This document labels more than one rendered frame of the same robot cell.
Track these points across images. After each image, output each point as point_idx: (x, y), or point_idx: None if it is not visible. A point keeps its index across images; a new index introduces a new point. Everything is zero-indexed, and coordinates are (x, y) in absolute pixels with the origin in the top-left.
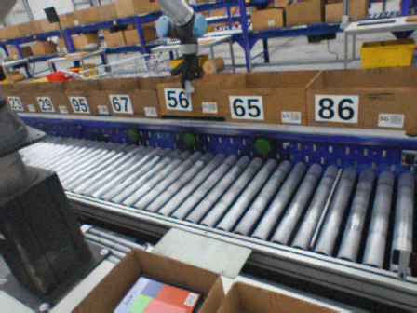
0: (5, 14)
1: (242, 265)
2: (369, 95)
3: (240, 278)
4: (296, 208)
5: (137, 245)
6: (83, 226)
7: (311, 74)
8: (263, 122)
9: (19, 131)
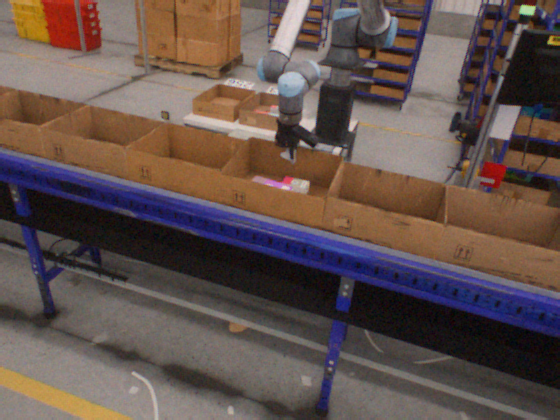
0: (361, 13)
1: (232, 131)
2: (120, 117)
3: (233, 128)
4: None
5: None
6: (338, 151)
7: (137, 154)
8: (207, 164)
9: (326, 57)
